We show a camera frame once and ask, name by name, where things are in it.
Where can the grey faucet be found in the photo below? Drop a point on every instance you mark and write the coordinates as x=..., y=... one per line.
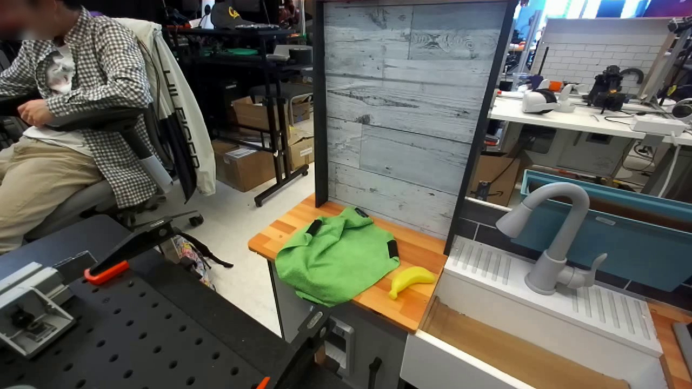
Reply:
x=557, y=254

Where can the green cloth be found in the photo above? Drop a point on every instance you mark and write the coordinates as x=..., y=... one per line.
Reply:
x=335, y=256

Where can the stack of cardboard boxes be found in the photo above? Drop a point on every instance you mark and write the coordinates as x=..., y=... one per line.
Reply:
x=248, y=162

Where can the yellow toy banana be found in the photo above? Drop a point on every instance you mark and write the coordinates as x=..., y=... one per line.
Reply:
x=408, y=278

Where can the toy kitchen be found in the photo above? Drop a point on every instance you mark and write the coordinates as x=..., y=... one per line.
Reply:
x=405, y=108

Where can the black metal rack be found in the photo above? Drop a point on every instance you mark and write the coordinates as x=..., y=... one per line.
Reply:
x=270, y=108

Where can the cardboard box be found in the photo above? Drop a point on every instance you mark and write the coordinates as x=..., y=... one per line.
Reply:
x=494, y=175

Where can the black clamp with orange tip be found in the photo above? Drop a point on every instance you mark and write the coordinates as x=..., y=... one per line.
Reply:
x=135, y=243
x=303, y=346

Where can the colourful backpack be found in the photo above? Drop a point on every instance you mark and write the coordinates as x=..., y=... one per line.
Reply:
x=192, y=259

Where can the white jacket with black lettering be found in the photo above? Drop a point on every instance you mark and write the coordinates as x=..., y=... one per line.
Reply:
x=186, y=124

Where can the white headset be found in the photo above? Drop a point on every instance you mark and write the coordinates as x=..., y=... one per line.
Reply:
x=538, y=101

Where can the black cap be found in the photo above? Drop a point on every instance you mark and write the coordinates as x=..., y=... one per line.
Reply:
x=230, y=15

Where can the white sink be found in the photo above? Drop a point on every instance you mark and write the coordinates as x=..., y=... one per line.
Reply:
x=540, y=324

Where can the white desk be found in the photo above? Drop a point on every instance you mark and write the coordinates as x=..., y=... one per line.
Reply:
x=573, y=120

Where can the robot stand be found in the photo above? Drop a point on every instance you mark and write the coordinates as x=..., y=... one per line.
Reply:
x=140, y=329

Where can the grey office chair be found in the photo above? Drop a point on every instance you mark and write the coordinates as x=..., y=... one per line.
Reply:
x=86, y=200

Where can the person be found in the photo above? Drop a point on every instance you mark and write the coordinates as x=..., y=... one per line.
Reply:
x=102, y=70

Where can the white tiled panel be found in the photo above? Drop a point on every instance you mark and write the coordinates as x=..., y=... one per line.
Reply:
x=589, y=51

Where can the black machine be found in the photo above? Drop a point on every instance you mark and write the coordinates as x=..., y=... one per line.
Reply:
x=608, y=89

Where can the teal board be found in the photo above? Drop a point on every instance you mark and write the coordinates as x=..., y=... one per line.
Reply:
x=638, y=243

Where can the grey metal mount bracket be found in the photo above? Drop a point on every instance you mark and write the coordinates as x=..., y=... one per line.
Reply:
x=32, y=308

